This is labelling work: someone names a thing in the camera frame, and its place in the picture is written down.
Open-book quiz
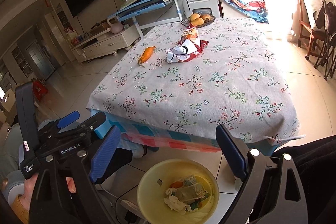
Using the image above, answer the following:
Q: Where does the orange peel piece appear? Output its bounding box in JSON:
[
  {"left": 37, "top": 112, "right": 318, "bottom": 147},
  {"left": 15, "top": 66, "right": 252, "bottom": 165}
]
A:
[{"left": 138, "top": 46, "right": 156, "bottom": 67}]

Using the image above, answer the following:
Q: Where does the yellow plastic trash bin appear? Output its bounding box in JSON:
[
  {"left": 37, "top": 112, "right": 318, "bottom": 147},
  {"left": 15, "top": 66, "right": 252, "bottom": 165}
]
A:
[{"left": 137, "top": 159, "right": 219, "bottom": 223}]

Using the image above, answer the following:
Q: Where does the green juice carton trash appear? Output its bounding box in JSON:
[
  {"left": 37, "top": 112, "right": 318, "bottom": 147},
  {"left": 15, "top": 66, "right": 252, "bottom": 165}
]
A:
[{"left": 173, "top": 175, "right": 210, "bottom": 203}]

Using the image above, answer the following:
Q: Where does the left hand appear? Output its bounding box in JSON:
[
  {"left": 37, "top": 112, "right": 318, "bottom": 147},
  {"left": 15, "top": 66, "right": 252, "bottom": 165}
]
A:
[{"left": 18, "top": 172, "right": 77, "bottom": 213}]

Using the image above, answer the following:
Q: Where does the blue red checkered plastic undercloth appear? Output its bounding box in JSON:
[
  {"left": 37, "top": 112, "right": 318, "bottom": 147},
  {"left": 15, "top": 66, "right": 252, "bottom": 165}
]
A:
[{"left": 87, "top": 102, "right": 286, "bottom": 155}]

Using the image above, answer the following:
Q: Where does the floral white tablecloth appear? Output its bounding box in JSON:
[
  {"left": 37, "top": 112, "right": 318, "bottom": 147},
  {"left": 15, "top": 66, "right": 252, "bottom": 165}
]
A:
[{"left": 88, "top": 18, "right": 299, "bottom": 143}]

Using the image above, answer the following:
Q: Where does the white tv cabinet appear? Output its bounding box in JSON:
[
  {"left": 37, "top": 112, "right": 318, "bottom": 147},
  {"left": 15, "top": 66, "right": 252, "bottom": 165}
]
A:
[{"left": 71, "top": 26, "right": 140, "bottom": 63}]

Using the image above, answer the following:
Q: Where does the pink kettlebell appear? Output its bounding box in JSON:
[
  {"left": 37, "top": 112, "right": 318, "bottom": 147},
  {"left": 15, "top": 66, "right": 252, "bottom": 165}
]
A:
[{"left": 106, "top": 16, "right": 123, "bottom": 34}]

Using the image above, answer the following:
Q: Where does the red white snack bag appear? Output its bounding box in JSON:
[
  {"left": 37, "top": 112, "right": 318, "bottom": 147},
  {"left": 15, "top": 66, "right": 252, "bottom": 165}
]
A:
[{"left": 166, "top": 27, "right": 209, "bottom": 64}]

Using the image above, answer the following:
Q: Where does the blue study desk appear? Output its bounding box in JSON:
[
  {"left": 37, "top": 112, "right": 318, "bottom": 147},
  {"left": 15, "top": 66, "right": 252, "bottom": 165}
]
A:
[{"left": 106, "top": 0, "right": 183, "bottom": 38}]

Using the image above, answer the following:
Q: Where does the wooden chair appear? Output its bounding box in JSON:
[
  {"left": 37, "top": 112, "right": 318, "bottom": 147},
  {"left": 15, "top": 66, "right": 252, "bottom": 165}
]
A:
[{"left": 298, "top": 0, "right": 325, "bottom": 60}]

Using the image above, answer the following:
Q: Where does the fruit plate with mangoes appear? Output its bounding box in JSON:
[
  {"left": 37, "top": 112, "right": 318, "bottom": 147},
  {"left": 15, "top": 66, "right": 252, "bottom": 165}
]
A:
[{"left": 181, "top": 13, "right": 215, "bottom": 28}]

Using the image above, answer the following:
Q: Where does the colourful cartoon bag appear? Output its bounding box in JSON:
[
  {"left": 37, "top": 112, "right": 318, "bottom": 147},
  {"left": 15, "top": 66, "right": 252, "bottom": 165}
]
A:
[{"left": 223, "top": 0, "right": 269, "bottom": 23}]

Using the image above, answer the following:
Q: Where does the white air purifier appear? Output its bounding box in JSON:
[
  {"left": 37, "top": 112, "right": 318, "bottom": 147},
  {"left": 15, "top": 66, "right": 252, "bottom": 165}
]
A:
[{"left": 186, "top": 0, "right": 221, "bottom": 18}]

